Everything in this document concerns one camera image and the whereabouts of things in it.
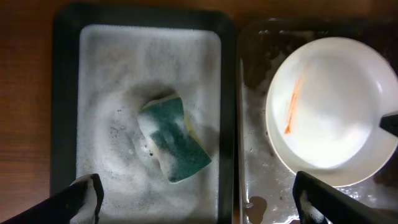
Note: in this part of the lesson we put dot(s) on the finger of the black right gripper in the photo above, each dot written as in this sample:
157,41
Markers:
390,124

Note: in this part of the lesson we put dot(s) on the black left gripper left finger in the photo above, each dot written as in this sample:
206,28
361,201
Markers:
80,202

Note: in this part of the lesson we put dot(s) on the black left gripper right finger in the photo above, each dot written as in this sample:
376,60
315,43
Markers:
318,202

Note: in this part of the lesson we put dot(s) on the white plate with orange streak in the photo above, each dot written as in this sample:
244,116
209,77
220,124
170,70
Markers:
324,108

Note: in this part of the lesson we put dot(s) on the green yellow sponge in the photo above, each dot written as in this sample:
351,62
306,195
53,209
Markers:
163,124

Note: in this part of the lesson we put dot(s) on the black wash tray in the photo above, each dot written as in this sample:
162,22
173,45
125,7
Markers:
265,183

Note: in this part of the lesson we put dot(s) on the black tray with soapy foam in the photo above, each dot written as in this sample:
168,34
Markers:
144,99

